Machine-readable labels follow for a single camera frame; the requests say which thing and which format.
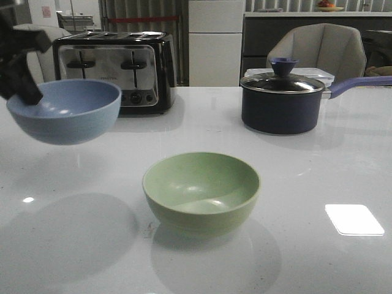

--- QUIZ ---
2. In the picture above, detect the dark counter cabinet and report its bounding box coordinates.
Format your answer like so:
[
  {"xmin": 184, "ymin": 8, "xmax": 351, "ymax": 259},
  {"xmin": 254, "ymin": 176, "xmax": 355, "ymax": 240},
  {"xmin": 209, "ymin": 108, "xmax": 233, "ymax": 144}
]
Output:
[{"xmin": 240, "ymin": 12, "xmax": 391, "ymax": 76}]

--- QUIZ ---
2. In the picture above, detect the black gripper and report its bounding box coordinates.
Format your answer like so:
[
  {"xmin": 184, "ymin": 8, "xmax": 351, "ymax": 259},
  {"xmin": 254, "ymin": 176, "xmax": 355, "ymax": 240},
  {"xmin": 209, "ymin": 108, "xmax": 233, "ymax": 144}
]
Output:
[{"xmin": 1, "ymin": 15, "xmax": 51, "ymax": 105}]

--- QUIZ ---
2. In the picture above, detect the beige chair right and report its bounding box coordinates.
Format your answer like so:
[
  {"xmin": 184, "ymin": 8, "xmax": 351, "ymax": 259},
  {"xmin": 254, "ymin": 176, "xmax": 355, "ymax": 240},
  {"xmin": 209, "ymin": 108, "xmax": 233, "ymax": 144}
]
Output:
[{"xmin": 266, "ymin": 23, "xmax": 367, "ymax": 82}]

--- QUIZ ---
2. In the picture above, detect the light green bowl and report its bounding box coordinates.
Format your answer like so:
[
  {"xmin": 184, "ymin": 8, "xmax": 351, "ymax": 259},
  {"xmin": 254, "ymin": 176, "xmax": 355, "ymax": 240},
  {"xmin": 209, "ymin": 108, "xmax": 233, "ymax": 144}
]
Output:
[{"xmin": 142, "ymin": 152, "xmax": 261, "ymax": 238}]

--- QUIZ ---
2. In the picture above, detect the white refrigerator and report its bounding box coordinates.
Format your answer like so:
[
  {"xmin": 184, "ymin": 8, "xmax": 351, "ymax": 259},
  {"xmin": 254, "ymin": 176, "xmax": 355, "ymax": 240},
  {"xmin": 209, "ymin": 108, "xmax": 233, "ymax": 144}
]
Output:
[{"xmin": 188, "ymin": 1, "xmax": 245, "ymax": 87}]

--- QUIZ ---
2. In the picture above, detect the fruit plate on counter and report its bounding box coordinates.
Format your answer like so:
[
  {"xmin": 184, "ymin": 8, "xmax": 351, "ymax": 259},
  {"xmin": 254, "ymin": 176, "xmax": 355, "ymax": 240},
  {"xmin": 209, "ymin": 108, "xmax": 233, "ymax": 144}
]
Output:
[{"xmin": 316, "ymin": 0, "xmax": 344, "ymax": 12}]

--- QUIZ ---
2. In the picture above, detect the light blue bowl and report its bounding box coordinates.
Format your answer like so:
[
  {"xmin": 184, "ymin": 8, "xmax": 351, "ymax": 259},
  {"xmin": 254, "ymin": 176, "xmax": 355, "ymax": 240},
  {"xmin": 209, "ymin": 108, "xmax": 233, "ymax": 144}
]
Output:
[{"xmin": 6, "ymin": 79, "xmax": 122, "ymax": 145}]

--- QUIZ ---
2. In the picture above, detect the glass pot lid blue knob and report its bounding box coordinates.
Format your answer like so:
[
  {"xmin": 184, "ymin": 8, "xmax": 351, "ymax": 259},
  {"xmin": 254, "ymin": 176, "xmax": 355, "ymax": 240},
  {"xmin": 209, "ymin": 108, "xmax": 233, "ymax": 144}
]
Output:
[{"xmin": 239, "ymin": 58, "xmax": 325, "ymax": 94}]

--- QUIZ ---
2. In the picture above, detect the dark blue saucepan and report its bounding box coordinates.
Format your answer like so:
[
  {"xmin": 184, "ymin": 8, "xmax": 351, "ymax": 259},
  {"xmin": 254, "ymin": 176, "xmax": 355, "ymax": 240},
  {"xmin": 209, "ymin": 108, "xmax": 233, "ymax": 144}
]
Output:
[{"xmin": 241, "ymin": 76, "xmax": 391, "ymax": 135}]

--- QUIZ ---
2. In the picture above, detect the black and silver toaster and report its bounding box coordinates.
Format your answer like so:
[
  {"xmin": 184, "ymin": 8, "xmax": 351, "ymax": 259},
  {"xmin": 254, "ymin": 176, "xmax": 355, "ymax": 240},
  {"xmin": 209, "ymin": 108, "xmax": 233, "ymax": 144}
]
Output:
[{"xmin": 53, "ymin": 31, "xmax": 177, "ymax": 116}]

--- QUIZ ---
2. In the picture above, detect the clear plastic container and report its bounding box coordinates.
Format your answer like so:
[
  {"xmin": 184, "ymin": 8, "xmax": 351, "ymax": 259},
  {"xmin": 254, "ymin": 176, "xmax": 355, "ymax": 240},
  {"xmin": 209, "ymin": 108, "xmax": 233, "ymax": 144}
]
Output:
[{"xmin": 244, "ymin": 67, "xmax": 334, "ymax": 87}]

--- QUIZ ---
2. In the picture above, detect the beige chair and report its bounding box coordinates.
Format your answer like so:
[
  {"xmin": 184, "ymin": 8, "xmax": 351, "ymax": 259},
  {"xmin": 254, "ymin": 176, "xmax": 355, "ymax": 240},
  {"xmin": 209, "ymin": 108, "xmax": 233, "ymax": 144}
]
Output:
[
  {"xmin": 266, "ymin": 23, "xmax": 367, "ymax": 82},
  {"xmin": 13, "ymin": 23, "xmax": 70, "ymax": 84}
]

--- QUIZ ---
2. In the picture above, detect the beige chair left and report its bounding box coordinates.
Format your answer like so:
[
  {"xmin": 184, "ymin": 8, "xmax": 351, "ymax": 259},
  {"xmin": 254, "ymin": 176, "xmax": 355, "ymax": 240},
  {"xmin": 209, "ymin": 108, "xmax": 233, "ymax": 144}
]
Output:
[{"xmin": 13, "ymin": 23, "xmax": 70, "ymax": 84}]

